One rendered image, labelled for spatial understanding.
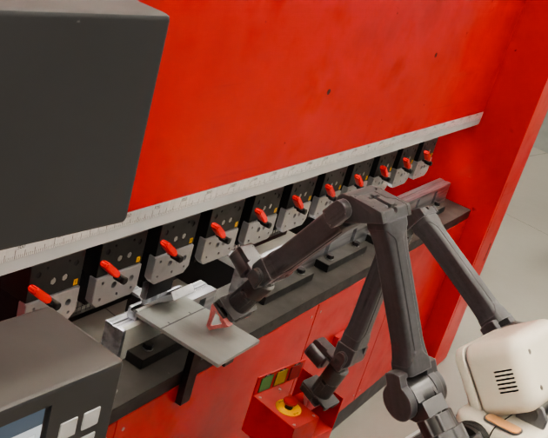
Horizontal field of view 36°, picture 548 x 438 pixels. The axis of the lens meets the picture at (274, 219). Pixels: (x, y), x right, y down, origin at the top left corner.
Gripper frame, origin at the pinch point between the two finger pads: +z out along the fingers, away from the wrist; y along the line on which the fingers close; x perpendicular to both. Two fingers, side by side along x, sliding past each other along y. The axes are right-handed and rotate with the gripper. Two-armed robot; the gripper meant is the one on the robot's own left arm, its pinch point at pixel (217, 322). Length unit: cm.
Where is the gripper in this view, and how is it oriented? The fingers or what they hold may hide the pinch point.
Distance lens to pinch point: 211.8
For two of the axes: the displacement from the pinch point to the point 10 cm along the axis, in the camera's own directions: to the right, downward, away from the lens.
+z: -6.2, 5.8, 5.3
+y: -5.3, 1.8, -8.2
